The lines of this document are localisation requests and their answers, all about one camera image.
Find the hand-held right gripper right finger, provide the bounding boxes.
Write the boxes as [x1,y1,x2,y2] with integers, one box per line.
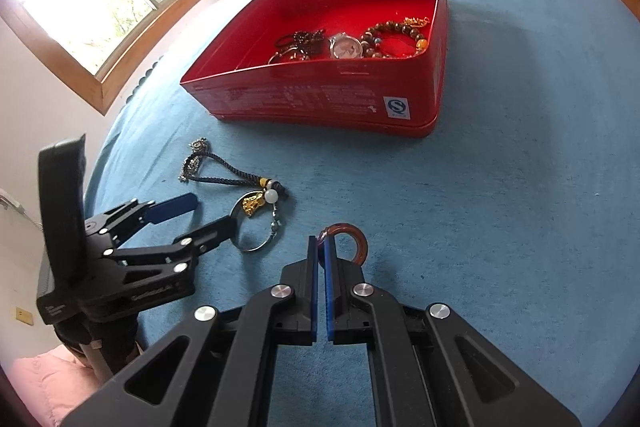
[322,234,583,427]

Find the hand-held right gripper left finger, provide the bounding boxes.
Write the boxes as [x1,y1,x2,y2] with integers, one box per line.
[60,234,321,427]

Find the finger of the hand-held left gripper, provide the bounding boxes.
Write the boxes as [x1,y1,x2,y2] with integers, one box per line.
[106,213,237,278]
[86,193,199,252]

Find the silver bangle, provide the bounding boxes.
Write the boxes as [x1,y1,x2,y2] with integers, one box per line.
[231,198,286,254]

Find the black cord necklace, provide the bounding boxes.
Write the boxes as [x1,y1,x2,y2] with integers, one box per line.
[177,137,291,219]

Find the brown ring pendant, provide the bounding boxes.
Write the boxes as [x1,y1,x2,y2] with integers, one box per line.
[317,222,370,267]

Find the red tin box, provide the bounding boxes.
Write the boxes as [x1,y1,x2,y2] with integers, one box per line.
[179,0,448,138]

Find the black bead bracelet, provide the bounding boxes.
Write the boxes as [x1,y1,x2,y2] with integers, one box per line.
[275,29,327,58]

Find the silver wristwatch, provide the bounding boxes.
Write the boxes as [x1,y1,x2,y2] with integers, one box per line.
[327,33,364,60]

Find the brown wooden bead bracelet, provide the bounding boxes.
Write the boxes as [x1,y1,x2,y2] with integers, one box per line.
[360,21,430,58]

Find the pink quilt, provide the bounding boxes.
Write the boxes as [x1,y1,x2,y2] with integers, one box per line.
[12,347,103,427]

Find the large wooden frame window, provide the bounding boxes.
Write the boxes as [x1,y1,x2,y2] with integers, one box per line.
[0,0,228,115]

